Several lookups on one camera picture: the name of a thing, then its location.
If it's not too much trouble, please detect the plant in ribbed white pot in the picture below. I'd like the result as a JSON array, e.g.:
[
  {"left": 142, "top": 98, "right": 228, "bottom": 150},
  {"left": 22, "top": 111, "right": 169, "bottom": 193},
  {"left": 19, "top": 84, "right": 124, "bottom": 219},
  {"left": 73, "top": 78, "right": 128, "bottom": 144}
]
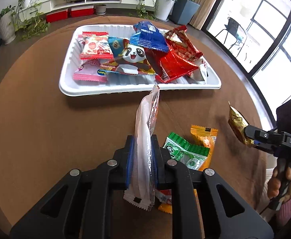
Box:
[{"left": 0, "top": 5, "right": 16, "bottom": 45}]

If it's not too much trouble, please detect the white plastic tray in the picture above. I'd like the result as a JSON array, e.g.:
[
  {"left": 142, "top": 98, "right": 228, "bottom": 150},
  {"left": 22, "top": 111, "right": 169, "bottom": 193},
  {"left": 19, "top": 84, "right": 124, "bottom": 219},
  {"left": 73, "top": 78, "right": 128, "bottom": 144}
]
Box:
[{"left": 59, "top": 24, "right": 222, "bottom": 97}]

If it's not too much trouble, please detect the red white peach candy packet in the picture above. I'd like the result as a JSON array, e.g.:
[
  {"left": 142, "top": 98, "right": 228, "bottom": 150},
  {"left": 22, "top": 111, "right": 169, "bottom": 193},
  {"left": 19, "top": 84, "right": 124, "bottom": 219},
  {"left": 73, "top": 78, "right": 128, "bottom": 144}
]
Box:
[{"left": 80, "top": 31, "right": 114, "bottom": 60}]

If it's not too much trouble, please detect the gold snack packet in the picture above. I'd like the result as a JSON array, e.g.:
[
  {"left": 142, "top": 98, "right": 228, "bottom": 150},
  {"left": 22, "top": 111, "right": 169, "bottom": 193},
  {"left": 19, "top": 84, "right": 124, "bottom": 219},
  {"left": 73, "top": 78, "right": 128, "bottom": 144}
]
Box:
[{"left": 228, "top": 103, "right": 254, "bottom": 147}]

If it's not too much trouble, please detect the beige curtain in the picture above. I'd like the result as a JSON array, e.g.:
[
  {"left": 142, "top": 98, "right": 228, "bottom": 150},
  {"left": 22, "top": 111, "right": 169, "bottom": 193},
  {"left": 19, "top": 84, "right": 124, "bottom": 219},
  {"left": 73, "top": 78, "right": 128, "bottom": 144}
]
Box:
[{"left": 189, "top": 0, "right": 216, "bottom": 30}]

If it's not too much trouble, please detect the trailing plant on cabinet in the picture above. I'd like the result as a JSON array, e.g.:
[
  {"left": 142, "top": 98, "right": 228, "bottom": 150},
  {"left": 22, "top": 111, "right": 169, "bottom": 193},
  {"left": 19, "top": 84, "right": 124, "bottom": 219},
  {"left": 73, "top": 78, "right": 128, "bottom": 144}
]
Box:
[
  {"left": 12, "top": 0, "right": 50, "bottom": 40},
  {"left": 131, "top": 0, "right": 159, "bottom": 21}
]

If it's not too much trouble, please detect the red star heart snack packet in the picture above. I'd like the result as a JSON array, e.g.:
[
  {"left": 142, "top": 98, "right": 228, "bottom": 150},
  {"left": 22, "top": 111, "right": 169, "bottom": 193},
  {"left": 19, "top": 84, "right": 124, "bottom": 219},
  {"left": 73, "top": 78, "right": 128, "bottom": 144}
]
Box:
[{"left": 164, "top": 25, "right": 203, "bottom": 62}]

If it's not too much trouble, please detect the red snack bag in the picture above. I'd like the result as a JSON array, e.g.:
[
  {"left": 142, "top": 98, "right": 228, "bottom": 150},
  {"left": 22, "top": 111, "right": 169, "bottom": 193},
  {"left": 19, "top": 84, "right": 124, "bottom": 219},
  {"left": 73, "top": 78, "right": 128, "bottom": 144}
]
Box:
[{"left": 145, "top": 46, "right": 199, "bottom": 84}]

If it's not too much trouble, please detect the translucent white orange snack packet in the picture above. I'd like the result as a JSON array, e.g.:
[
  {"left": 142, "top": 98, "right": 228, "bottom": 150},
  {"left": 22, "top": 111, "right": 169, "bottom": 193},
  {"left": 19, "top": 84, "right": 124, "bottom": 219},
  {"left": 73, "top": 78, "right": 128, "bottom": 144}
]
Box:
[{"left": 124, "top": 85, "right": 160, "bottom": 211}]

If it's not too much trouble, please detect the trailing plant on cabinet right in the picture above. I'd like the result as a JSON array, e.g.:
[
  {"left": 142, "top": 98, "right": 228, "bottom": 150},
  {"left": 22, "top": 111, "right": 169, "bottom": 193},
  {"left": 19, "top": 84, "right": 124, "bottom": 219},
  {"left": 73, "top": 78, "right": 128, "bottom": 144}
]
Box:
[{"left": 131, "top": 0, "right": 159, "bottom": 21}]

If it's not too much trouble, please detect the panda cartoon snack packet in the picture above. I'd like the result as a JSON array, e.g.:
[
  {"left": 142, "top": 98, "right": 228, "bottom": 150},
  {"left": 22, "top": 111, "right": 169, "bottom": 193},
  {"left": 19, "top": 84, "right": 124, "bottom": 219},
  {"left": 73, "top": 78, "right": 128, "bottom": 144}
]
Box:
[{"left": 100, "top": 37, "right": 156, "bottom": 75}]

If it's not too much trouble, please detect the red storage box right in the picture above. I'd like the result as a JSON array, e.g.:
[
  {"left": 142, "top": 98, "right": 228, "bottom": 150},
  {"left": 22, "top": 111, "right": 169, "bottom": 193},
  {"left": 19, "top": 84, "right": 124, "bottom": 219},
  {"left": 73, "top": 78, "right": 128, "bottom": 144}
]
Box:
[{"left": 70, "top": 5, "right": 95, "bottom": 18}]

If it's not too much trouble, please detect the trailing plant on cabinet left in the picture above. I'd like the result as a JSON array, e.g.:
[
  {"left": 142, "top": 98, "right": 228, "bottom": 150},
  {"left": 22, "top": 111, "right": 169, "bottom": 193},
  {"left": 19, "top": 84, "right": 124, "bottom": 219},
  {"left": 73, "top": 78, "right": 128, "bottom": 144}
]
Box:
[{"left": 12, "top": 0, "right": 50, "bottom": 40}]

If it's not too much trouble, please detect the blue snack bag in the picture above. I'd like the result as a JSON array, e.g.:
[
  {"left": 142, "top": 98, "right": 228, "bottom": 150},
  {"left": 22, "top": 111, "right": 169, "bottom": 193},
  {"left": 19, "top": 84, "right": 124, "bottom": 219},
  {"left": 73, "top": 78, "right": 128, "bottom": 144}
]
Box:
[{"left": 130, "top": 21, "right": 169, "bottom": 52}]

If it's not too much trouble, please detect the tall plant blue pot right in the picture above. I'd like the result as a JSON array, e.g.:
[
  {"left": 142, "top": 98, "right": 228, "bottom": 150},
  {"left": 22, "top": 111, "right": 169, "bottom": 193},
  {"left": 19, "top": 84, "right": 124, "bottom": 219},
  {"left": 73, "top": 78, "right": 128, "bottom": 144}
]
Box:
[{"left": 170, "top": 0, "right": 200, "bottom": 25}]

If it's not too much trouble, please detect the brown round table cloth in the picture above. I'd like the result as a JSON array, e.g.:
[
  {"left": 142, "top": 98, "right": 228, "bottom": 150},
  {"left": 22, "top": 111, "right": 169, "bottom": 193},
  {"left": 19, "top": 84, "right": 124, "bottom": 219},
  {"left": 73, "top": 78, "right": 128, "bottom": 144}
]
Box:
[{"left": 0, "top": 16, "right": 266, "bottom": 234}]

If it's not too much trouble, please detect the white red snack packet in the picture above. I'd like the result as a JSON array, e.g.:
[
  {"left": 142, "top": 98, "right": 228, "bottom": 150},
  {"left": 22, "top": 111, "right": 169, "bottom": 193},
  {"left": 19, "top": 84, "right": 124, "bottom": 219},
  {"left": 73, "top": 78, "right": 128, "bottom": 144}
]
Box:
[{"left": 188, "top": 57, "right": 208, "bottom": 83}]

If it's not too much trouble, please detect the green white snack packet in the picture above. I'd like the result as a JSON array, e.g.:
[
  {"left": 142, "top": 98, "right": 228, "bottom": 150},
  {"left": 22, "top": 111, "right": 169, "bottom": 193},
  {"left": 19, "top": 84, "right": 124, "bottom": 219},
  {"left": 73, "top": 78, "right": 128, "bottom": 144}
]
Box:
[{"left": 163, "top": 132, "right": 210, "bottom": 170}]

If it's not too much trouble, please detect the pink cartoon snack packet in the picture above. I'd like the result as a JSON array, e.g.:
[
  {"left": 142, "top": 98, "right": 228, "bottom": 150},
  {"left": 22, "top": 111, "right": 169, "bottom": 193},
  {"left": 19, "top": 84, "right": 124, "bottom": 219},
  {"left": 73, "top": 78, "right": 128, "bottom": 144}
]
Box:
[{"left": 73, "top": 34, "right": 108, "bottom": 83}]

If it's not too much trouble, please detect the black balcony chair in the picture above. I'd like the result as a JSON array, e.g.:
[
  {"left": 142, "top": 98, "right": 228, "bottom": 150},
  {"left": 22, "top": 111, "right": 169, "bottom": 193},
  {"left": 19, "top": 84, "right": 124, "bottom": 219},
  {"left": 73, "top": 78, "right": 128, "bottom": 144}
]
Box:
[{"left": 215, "top": 17, "right": 248, "bottom": 56}]

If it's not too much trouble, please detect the red storage box left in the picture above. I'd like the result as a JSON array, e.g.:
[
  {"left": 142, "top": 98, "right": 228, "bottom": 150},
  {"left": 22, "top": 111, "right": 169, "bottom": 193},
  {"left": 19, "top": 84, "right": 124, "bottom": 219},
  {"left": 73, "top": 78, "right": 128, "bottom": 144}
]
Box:
[{"left": 46, "top": 9, "right": 68, "bottom": 23}]

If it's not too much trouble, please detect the person right hand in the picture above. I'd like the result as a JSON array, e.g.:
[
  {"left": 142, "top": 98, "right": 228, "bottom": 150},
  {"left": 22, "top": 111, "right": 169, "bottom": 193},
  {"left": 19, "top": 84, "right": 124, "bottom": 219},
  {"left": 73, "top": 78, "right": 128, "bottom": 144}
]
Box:
[{"left": 266, "top": 165, "right": 291, "bottom": 205}]

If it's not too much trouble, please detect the small white pot under cabinet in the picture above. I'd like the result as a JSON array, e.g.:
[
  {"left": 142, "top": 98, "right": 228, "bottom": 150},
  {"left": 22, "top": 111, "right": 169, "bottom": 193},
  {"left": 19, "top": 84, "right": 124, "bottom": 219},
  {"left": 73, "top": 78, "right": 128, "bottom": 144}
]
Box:
[{"left": 95, "top": 4, "right": 107, "bottom": 15}]

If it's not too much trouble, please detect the red storage box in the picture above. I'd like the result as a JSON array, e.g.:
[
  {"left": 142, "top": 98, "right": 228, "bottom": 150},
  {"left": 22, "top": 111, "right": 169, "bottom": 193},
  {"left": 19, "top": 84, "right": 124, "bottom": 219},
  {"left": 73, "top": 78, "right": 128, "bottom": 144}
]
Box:
[
  {"left": 70, "top": 5, "right": 95, "bottom": 18},
  {"left": 46, "top": 9, "right": 68, "bottom": 23}
]

